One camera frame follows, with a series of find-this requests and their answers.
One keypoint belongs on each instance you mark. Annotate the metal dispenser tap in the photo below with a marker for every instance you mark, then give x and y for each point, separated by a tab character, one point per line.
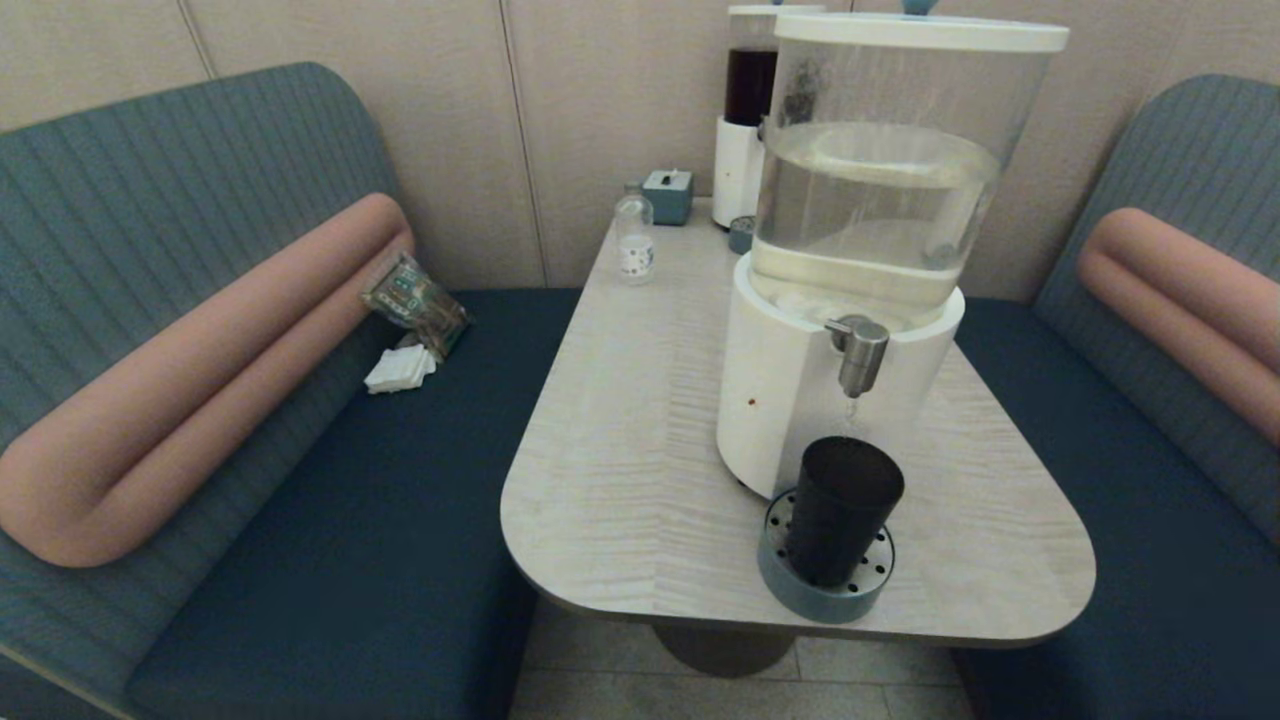
860	350

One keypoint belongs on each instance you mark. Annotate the dark brown plastic cup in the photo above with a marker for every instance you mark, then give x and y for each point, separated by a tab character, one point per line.
840	520

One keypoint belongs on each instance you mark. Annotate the small clear bottle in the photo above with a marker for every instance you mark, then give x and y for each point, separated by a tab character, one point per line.
634	240

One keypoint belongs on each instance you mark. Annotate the small blue drip tray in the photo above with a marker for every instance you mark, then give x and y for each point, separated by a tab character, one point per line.
741	235

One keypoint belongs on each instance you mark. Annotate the large white water dispenser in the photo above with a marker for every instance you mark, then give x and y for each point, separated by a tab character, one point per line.
790	420

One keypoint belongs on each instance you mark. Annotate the blue-grey tissue box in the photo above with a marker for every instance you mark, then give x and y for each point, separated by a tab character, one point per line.
668	198

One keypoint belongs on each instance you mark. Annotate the dispenser with dark drink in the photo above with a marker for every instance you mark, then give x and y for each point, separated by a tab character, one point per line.
738	170

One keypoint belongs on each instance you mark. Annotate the green snack packet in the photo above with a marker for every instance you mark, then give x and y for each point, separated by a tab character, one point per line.
415	300

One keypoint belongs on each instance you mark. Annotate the white folded napkins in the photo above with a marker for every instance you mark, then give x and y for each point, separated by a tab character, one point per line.
400	370

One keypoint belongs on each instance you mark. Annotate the blue round perforated drip tray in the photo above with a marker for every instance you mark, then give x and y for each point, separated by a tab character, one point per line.
780	590

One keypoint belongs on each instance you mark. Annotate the teal sofa bench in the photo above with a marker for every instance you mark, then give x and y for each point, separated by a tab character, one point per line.
1150	620
330	520

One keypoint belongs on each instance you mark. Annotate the pink bolster cushion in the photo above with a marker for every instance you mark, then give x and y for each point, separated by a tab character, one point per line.
180	400
1190	300

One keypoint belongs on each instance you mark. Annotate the round table pedestal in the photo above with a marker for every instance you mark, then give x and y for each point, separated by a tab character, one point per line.
725	652

